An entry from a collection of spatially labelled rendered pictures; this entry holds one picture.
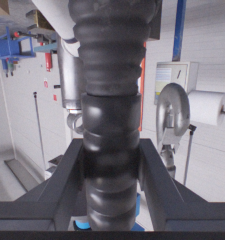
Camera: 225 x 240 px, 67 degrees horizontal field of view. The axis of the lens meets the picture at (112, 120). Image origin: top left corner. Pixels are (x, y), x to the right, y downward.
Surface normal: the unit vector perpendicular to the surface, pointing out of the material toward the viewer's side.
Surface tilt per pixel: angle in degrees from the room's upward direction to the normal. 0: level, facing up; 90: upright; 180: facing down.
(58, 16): 42
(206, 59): 90
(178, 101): 110
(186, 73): 90
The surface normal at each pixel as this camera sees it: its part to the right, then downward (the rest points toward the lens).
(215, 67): -0.71, 0.20
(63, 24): 0.24, 0.89
